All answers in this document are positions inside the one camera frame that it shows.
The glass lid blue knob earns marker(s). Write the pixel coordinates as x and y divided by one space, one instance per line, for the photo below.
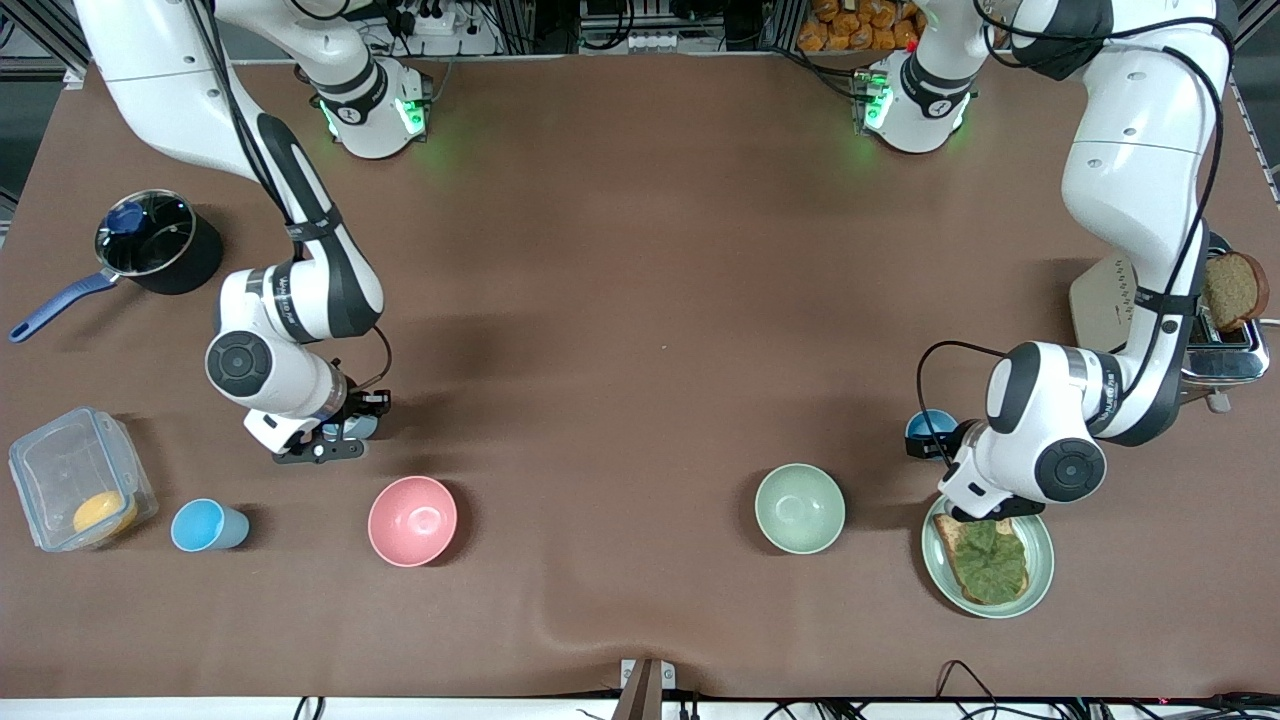
150 235

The toast slice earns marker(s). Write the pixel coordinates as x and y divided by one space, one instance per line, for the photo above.
945 540

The bag of orange buns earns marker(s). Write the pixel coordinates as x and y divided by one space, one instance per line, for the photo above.
860 25

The pink bowl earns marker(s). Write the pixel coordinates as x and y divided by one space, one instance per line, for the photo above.
412 520

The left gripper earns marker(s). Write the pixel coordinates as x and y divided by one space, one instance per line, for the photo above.
962 438

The pale green plate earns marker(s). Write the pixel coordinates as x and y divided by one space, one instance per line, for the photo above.
1040 560

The white power strip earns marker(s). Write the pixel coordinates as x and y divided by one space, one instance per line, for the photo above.
648 43
435 20

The pale green bowl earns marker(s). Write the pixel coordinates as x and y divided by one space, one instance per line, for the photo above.
799 508

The green lettuce leaf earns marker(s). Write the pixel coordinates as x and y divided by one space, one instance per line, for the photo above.
990 565

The cream toaster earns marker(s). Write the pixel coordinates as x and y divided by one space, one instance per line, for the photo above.
1100 300

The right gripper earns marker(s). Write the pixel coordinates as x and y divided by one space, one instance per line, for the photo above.
357 405

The orange round food piece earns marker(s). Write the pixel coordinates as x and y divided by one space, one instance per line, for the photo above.
105 513

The blue cup with white inside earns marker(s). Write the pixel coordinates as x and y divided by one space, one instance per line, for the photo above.
362 430

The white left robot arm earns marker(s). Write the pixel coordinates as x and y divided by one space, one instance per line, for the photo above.
1140 180

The clear plastic container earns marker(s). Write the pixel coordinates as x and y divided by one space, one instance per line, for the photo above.
60 470

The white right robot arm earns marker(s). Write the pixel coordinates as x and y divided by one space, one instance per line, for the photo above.
180 90

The brown bread slice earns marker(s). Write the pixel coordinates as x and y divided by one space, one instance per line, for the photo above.
1235 290

